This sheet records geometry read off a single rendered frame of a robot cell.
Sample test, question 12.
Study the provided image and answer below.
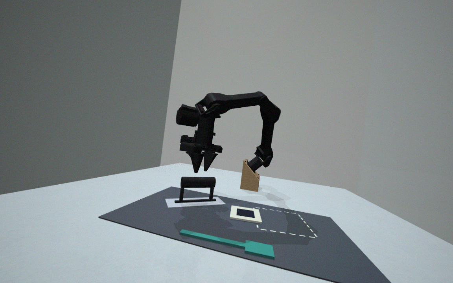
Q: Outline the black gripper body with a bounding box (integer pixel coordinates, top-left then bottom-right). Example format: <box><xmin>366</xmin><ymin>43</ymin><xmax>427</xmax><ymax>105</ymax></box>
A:
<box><xmin>180</xmin><ymin>128</ymin><xmax>223</xmax><ymax>154</ymax></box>

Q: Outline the teal flat spatula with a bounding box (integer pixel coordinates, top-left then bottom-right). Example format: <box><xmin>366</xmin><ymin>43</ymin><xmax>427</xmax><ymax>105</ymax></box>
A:
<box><xmin>180</xmin><ymin>230</ymin><xmax>274</xmax><ymax>260</ymax></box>

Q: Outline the beige square tile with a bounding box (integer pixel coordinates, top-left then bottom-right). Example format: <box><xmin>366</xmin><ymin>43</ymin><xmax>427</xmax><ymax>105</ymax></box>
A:
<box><xmin>230</xmin><ymin>206</ymin><xmax>262</xmax><ymax>224</ymax></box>

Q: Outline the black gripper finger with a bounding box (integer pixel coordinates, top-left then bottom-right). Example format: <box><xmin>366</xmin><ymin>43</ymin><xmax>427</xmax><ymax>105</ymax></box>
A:
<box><xmin>186</xmin><ymin>152</ymin><xmax>204</xmax><ymax>173</ymax></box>
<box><xmin>202</xmin><ymin>152</ymin><xmax>218</xmax><ymax>171</ymax></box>

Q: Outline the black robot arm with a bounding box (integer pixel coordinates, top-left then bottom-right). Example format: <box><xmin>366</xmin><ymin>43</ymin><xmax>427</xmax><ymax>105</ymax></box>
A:
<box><xmin>176</xmin><ymin>91</ymin><xmax>281</xmax><ymax>173</ymax></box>

